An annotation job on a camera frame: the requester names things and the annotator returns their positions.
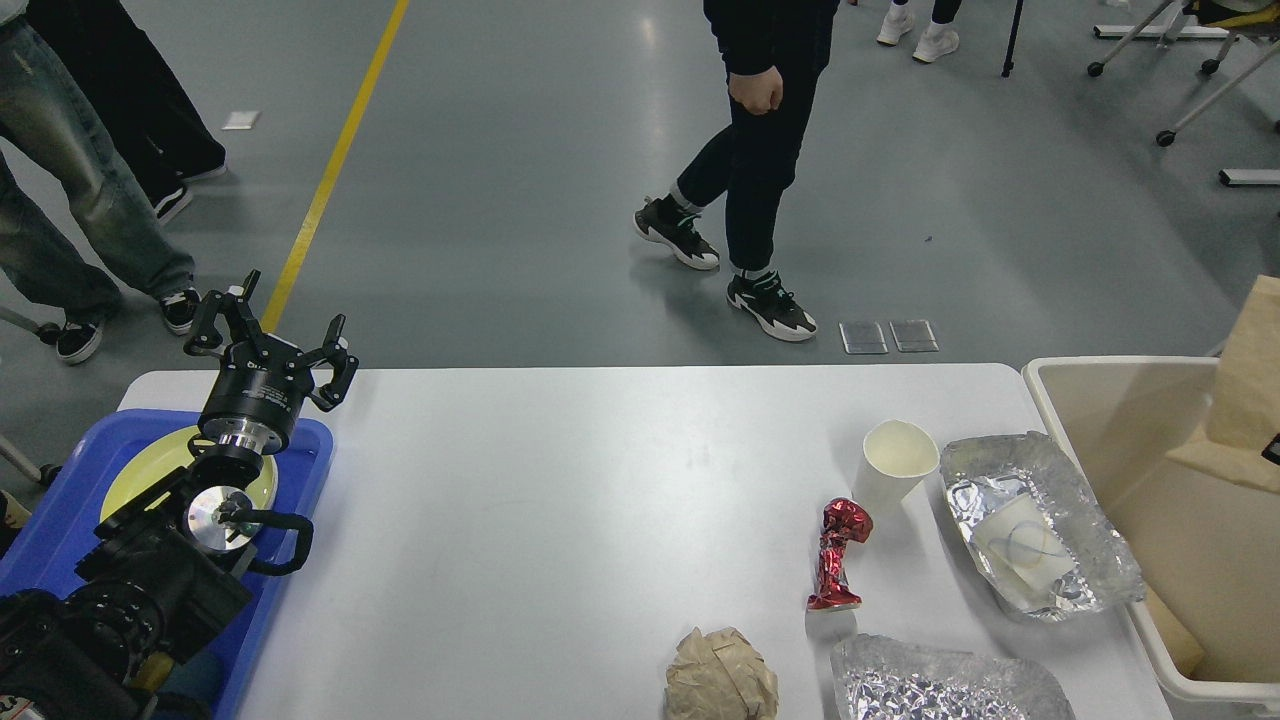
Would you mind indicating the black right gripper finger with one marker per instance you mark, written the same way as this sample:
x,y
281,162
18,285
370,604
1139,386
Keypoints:
x,y
1272,449

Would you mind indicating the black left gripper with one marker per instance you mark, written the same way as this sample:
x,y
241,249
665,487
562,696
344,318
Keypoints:
x,y
256,400

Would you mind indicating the brown paper bag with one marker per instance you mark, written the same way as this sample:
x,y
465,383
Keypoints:
x,y
1244,410

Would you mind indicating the yellow plate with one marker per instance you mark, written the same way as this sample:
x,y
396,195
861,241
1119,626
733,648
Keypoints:
x,y
166,454

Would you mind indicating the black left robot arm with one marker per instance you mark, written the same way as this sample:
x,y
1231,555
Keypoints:
x,y
166,576

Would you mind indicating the beige plastic bin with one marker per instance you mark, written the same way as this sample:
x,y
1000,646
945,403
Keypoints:
x,y
1209,548

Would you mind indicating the brown paper in bin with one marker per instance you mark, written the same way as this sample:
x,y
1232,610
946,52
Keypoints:
x,y
1185,651

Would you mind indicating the clear plastic bag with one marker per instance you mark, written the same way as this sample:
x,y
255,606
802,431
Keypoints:
x,y
1035,530

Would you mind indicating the person in black trousers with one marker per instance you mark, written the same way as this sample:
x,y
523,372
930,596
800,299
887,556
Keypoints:
x,y
154,125

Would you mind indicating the blue plastic tray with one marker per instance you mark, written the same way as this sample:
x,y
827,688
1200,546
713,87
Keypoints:
x,y
60,531

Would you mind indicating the person in baggy jeans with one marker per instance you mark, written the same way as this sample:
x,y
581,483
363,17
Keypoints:
x,y
46,116

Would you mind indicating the white paper cup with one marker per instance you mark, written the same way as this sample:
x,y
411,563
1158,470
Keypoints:
x,y
896,456

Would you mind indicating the floor outlet plate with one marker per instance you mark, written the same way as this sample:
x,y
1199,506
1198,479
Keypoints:
x,y
914,336

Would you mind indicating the red foil wrapper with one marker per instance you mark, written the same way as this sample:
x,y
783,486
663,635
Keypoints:
x,y
844,521

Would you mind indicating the black tripod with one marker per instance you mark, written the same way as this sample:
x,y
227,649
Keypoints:
x,y
1012,39

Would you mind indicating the person in black leggings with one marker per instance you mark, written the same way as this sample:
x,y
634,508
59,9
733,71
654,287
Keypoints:
x,y
938,39

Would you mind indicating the crumpled brown paper ball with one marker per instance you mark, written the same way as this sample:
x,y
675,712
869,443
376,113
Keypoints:
x,y
720,675

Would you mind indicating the person in green-black sneakers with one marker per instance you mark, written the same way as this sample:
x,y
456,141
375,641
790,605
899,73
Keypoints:
x,y
773,53

